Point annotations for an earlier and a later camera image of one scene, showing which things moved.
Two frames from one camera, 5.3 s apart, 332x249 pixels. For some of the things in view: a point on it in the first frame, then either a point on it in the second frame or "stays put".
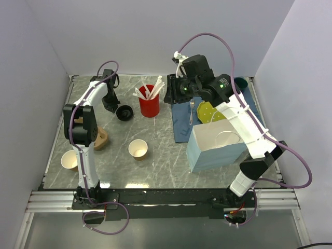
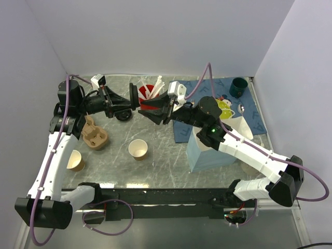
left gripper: x=114 y=105 → x=110 y=99
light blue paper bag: x=213 y=144 stays put
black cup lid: x=124 y=113 stays put
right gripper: x=171 y=96 → x=157 y=115
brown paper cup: x=69 y=161 stays put
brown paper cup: x=138 y=148 stays put
